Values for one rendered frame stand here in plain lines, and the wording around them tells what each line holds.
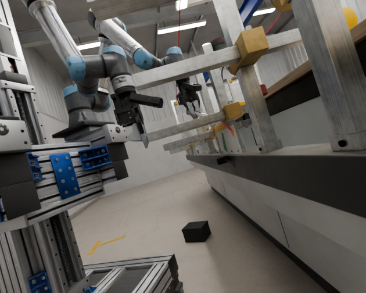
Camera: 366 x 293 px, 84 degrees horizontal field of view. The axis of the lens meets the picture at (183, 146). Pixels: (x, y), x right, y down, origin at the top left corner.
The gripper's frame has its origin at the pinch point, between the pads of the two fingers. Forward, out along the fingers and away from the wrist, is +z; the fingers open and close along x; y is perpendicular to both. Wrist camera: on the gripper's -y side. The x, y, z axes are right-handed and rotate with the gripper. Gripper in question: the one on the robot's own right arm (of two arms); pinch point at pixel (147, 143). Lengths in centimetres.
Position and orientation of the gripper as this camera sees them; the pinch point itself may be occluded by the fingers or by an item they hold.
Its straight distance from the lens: 72.0
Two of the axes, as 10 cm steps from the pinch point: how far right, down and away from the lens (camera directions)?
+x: 0.4, -0.4, -10.0
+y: -9.6, 2.9, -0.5
